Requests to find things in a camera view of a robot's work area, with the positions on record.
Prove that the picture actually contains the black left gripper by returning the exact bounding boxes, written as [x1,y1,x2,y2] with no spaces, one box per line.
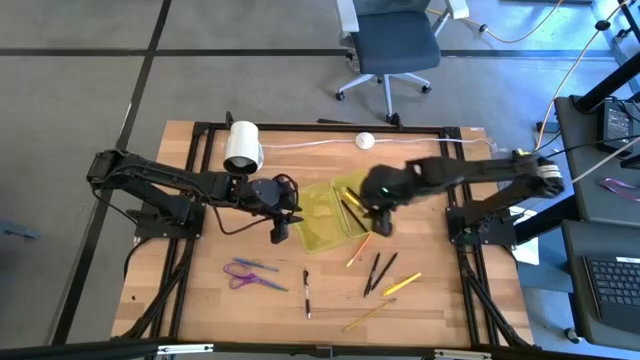
[238,175,305,245]

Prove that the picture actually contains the yellow highlighter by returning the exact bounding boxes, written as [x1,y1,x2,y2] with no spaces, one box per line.
[343,187,367,210]
[382,271,423,297]

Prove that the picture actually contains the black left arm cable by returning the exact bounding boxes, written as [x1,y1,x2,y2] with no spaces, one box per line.
[209,204,281,236]

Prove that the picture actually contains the dark grey side desk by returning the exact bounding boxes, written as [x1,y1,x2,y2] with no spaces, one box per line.
[560,219,640,351]
[554,94,640,229]

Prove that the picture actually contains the blue office chair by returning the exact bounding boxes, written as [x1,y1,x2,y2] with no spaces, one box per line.
[335,0,471,124]

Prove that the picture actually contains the black power adapter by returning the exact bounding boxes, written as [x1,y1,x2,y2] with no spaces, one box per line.
[596,101,635,154]

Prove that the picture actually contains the black aluminium table frame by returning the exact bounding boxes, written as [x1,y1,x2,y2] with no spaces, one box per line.
[119,110,534,360]

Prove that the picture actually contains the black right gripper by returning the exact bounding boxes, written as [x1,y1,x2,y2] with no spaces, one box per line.
[359,163,421,238]

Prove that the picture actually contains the orange extension cable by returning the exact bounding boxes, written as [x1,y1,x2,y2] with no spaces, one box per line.
[532,0,632,154]
[427,0,565,45]

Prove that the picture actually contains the black metal stand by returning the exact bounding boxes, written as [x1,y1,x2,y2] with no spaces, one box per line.
[574,0,640,114]

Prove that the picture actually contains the purple ribbon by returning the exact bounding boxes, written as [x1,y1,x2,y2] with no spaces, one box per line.
[599,177,640,202]

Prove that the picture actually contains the orange pencil yellow eraser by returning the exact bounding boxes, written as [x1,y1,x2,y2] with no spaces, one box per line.
[345,232,374,269]

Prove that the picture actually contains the purple scissors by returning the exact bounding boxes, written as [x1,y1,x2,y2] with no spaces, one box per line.
[222,262,290,292]

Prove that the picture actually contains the grey floor object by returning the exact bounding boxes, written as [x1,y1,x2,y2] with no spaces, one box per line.
[0,217,41,240]

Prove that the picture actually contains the black marker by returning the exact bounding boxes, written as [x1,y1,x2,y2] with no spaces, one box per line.
[340,199,370,233]

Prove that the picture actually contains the blue pen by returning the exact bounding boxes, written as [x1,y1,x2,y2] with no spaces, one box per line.
[232,257,280,273]

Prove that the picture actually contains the yellow-green plastic supply box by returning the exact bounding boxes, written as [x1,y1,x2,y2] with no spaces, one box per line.
[294,168,375,254]

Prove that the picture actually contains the black keyboard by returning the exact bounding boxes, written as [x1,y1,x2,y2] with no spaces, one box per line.
[583,255,640,336]

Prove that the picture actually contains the black silver click pen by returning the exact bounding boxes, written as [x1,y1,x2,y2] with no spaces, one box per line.
[302,268,312,320]

